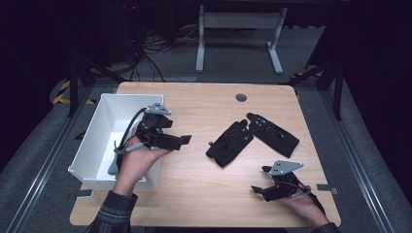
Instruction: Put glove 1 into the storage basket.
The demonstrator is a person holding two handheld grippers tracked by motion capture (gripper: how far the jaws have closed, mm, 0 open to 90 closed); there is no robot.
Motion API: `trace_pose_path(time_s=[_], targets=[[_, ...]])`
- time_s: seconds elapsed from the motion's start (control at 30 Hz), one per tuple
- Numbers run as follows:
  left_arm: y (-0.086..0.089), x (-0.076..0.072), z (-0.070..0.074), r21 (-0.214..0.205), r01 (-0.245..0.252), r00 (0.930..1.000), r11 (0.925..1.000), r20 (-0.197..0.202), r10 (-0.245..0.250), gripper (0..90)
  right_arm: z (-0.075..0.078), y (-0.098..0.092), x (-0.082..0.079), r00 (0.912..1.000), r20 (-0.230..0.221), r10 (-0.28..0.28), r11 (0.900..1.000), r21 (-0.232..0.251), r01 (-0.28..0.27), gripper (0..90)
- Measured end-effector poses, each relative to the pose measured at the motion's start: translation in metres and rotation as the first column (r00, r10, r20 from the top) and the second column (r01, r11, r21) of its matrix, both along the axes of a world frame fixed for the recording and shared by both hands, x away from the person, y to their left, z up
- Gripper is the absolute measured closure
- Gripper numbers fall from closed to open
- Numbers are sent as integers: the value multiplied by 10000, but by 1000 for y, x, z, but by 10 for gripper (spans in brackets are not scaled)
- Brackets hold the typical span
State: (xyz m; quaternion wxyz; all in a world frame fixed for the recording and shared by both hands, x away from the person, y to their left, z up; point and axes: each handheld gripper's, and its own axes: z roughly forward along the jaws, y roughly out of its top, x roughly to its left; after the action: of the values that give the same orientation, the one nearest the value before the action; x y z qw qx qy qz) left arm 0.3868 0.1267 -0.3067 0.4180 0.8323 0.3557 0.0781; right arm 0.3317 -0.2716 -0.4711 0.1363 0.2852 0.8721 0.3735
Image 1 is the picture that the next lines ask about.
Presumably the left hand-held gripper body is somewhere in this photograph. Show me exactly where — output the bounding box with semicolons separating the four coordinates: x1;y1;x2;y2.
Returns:
135;102;172;150

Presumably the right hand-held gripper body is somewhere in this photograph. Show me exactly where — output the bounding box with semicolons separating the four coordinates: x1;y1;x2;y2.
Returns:
263;160;312;202

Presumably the black glove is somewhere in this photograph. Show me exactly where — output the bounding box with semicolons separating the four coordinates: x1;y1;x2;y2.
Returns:
246;112;300;158
205;118;255;169

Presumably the white box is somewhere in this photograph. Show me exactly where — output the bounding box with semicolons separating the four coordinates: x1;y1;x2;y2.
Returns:
67;93;169;192

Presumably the grey tape strip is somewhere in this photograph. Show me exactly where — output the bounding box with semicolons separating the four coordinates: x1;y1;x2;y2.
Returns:
316;183;340;196

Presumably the black metal stand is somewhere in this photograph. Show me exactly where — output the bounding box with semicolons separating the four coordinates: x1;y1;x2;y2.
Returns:
66;56;128;118
280;56;345;121

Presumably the yellow black hazard tape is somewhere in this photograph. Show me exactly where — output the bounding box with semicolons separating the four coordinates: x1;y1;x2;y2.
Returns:
51;80;97;106

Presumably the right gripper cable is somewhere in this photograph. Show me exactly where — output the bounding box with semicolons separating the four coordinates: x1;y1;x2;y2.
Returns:
291;181;314;198

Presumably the left gripper grey cable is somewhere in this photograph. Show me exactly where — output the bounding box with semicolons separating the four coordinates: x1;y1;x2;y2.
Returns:
113;107;149;155

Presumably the aluminium floor rail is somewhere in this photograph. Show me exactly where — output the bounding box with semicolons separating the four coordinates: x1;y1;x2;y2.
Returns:
6;86;95;233
319;86;395;233

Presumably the bundle of floor cables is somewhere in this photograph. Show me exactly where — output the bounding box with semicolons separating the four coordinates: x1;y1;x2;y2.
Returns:
127;25;202;83

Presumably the white desk frame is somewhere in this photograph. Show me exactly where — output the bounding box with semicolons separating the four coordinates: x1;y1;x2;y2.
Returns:
194;4;289;76

